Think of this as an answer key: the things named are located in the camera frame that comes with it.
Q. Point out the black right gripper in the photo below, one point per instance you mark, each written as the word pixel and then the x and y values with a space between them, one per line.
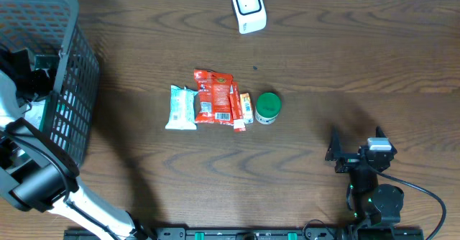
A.
pixel 348 161

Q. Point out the green lid seasoning jar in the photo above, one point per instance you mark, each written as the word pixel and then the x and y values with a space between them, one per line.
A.
pixel 267 108

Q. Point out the orange snack packet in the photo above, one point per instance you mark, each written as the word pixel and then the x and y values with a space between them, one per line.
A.
pixel 246 108

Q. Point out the red stick sachet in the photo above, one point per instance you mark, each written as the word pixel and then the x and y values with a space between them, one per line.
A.
pixel 236 109

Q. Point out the red snack packet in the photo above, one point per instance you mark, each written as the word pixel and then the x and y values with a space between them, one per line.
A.
pixel 213 92

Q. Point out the teal white snack packet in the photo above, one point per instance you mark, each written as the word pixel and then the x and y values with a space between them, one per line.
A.
pixel 182 112

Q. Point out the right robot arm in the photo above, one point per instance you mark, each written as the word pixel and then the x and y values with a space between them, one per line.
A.
pixel 376 206

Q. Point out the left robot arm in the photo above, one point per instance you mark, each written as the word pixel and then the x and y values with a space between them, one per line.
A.
pixel 38 174

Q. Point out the white barcode scanner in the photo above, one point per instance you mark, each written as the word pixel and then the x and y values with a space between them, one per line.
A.
pixel 251 15

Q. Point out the green white flat packet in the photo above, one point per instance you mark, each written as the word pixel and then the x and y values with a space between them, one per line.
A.
pixel 37 110

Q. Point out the grey plastic mesh basket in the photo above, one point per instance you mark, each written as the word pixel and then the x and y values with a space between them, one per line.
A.
pixel 50 27

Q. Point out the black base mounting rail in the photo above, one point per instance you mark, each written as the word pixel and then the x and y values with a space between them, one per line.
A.
pixel 311 233

